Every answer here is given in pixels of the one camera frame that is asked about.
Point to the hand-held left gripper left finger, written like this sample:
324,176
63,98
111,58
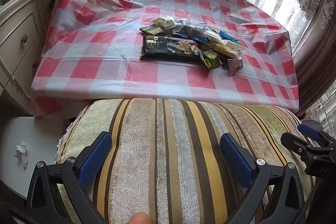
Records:
95,158

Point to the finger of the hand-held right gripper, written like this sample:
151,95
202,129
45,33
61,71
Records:
311,130
295,142

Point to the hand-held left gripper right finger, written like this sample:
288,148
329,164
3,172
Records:
236,161

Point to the mauve snack packet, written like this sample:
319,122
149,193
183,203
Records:
235,66

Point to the cream snack packet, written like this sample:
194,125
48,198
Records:
228,48

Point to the clear blue-edged snack packet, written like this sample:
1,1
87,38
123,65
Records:
229,37

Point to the green white snack packet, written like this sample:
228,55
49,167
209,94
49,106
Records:
165,24

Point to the person's left hand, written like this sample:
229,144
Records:
140,218

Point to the striped cushion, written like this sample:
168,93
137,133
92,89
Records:
170,161

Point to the crumpled white tissue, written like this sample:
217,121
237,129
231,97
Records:
22,154

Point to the red white checked tablecloth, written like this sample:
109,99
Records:
105,56

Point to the small green snack packet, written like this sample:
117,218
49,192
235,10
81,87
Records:
210,58

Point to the cream wooden cabinet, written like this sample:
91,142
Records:
21,56

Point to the dark cracker packet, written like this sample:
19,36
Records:
168,48

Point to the clear blue label packet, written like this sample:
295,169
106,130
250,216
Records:
190,28

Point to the dark green snack packet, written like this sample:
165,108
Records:
151,29

